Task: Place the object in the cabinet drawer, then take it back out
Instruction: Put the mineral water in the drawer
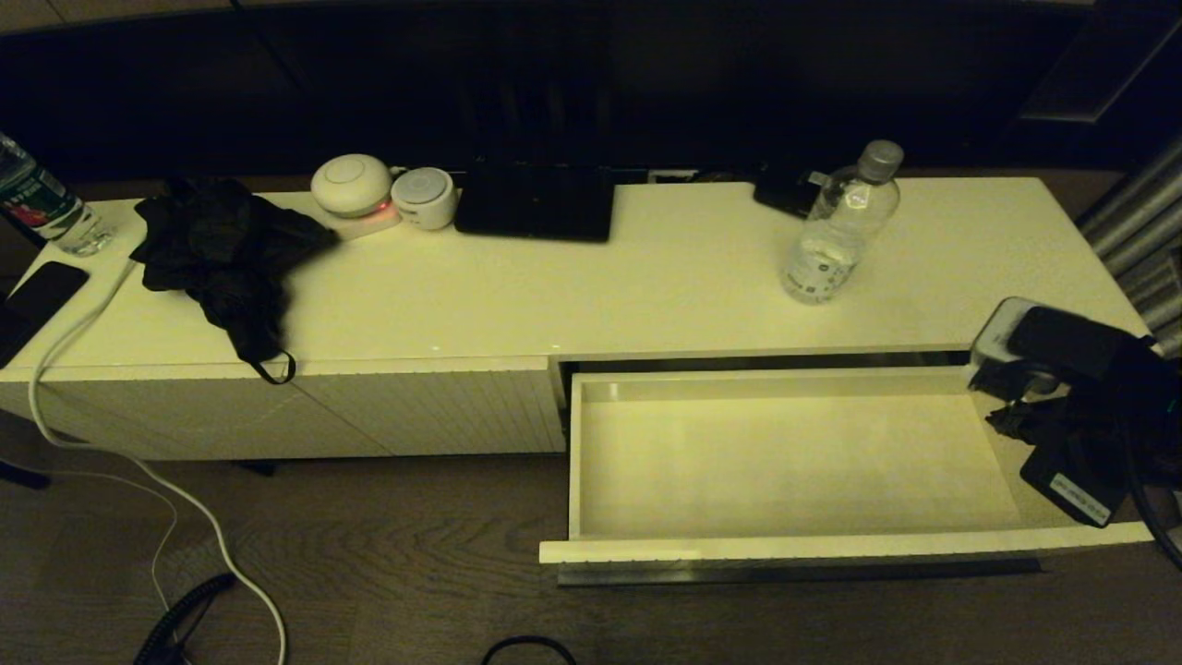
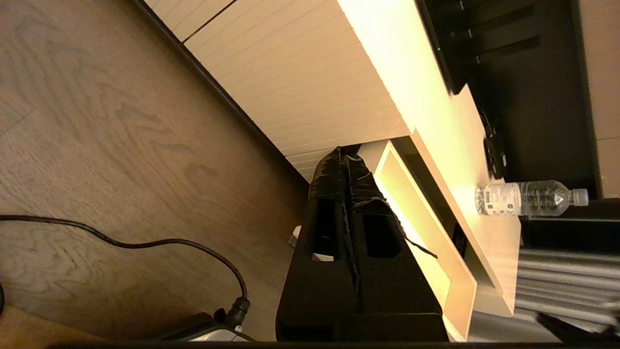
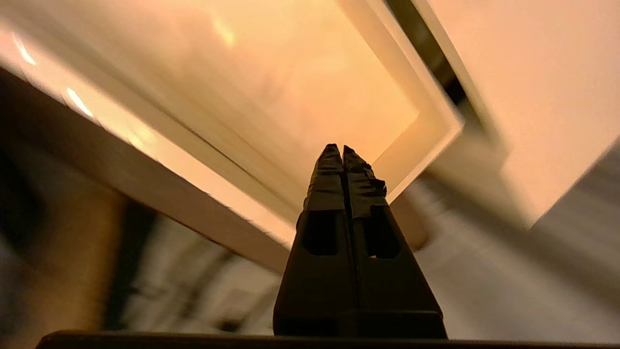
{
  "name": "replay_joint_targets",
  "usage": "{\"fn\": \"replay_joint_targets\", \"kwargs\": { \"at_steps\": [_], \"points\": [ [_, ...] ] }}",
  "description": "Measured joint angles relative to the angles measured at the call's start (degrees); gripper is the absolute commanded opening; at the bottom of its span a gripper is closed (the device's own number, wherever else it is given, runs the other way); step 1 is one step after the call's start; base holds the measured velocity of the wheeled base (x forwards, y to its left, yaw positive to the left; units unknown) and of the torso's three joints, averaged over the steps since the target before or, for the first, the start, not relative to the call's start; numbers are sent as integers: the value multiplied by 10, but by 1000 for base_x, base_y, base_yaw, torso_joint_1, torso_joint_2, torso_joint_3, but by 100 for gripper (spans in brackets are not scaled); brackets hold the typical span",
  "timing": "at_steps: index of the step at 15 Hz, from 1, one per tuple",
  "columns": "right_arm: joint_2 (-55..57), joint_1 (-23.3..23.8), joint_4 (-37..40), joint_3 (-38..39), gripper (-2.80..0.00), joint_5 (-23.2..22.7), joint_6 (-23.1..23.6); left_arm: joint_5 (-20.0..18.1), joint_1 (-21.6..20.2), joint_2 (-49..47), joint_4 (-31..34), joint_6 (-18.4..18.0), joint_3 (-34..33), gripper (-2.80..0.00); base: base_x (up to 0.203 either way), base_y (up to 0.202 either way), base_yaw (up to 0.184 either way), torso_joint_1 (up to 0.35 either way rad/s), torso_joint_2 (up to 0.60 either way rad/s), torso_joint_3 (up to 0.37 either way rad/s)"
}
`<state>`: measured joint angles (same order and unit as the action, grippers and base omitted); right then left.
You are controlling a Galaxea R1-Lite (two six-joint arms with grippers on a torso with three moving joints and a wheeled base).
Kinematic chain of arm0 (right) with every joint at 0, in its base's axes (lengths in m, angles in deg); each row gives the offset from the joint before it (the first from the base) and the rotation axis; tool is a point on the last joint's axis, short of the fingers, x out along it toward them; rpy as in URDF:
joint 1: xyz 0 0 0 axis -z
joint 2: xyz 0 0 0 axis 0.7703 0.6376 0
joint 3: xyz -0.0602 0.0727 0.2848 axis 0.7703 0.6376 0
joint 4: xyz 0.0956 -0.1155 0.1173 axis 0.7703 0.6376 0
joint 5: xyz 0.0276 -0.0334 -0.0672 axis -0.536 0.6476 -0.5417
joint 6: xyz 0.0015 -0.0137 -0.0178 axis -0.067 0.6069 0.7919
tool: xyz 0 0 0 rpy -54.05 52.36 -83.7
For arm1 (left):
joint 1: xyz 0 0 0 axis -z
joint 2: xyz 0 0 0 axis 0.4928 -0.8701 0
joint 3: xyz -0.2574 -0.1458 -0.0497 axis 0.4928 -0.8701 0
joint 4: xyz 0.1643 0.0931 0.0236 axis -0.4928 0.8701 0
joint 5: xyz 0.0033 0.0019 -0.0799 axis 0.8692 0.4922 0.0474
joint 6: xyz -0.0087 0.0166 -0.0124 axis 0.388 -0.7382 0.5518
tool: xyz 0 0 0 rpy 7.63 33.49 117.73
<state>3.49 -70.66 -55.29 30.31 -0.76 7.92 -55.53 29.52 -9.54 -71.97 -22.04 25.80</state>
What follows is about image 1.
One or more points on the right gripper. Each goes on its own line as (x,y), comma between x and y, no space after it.
(1080,462)

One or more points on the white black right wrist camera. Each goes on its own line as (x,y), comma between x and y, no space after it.
(997,332)

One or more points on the large black television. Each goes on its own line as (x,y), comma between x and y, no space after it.
(646,83)

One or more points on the water bottle with red label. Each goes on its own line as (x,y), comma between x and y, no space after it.
(37,199)

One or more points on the clear bottle with grey cap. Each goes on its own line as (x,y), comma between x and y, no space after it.
(831,242)

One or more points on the white power strip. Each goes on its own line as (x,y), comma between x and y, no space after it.
(374,223)

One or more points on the white cylindrical speaker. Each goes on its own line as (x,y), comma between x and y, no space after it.
(425,199)

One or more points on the white ribbed cabinet front panel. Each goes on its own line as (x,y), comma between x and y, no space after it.
(462,406)
(185,411)

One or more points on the white low cabinet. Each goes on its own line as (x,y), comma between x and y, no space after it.
(554,296)

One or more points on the black smartphone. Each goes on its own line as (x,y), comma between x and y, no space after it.
(37,300)

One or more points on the small black device with sticker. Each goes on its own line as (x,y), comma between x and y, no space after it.
(780,196)

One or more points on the grey curtain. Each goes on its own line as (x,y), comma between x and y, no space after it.
(1136,240)

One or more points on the black rectangular set-top box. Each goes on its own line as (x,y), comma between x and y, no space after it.
(536,208)

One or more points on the black rectangular frame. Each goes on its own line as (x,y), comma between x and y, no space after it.
(1062,102)

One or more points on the white dome-shaped device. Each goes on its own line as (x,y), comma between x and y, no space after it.
(351,185)

